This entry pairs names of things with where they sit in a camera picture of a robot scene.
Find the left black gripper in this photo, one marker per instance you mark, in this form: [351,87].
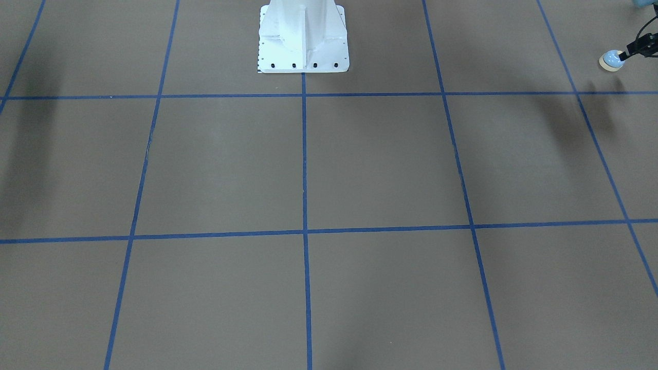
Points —
[639,49]

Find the blue service bell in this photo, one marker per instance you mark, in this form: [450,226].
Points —
[611,60]

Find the brown paper table cover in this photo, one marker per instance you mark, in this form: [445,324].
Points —
[475,192]

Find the white pedestal column base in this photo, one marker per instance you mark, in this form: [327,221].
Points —
[303,37]

